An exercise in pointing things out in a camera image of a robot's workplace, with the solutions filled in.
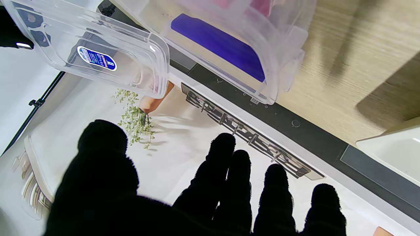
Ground cream rectangular tray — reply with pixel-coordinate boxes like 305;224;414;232
356;126;420;187

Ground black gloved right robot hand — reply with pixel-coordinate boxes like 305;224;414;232
0;7;35;50

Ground pink bacon slice stack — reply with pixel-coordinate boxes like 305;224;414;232
210;0;276;17

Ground clear lid with blue label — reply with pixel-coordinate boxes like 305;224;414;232
0;0;170;99

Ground clear container with blue clips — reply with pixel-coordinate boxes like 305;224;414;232
110;0;317;105

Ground black light stand pole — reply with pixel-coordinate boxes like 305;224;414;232
0;70;66;156

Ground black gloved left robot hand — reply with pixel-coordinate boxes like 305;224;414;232
43;120;347;236

